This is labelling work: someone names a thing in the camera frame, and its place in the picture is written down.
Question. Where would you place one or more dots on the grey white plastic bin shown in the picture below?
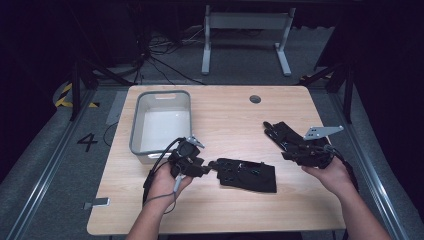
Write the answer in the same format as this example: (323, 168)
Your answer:
(165, 128)

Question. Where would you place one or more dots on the silver metal bracket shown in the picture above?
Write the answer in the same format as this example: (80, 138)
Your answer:
(98, 202)

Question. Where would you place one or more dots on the person's left hand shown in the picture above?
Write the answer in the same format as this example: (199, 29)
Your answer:
(163, 185)

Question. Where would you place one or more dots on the person's right hand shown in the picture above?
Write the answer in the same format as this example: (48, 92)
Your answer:
(330, 176)

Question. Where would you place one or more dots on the white metal desk frame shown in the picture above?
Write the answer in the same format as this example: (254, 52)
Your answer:
(246, 21)

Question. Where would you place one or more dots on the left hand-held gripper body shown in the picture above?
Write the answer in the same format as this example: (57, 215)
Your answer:
(186, 160)

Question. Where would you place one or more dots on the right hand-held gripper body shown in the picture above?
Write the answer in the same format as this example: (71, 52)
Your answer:
(311, 151)

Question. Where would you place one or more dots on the aluminium floor rail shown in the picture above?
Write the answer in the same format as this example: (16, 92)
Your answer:
(46, 173)
(370, 173)

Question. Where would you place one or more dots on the black cloth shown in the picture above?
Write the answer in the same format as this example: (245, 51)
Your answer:
(256, 176)

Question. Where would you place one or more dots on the black metal stand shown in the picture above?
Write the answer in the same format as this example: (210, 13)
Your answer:
(80, 83)
(346, 86)

